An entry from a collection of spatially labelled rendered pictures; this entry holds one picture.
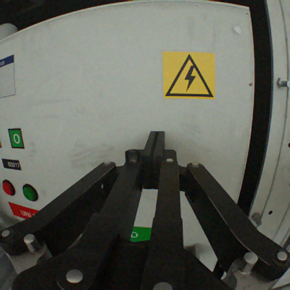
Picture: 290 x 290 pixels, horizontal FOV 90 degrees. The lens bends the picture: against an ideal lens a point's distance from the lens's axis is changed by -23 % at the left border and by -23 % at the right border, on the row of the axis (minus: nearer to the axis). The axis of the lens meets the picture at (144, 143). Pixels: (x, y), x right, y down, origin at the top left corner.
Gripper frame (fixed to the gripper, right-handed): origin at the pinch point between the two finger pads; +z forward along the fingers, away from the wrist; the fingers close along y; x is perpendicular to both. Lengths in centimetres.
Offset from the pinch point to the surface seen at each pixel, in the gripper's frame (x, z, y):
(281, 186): -6.3, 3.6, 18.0
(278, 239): -18.4, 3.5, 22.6
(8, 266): -36, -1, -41
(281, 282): -35.6, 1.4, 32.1
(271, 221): -13.0, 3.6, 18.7
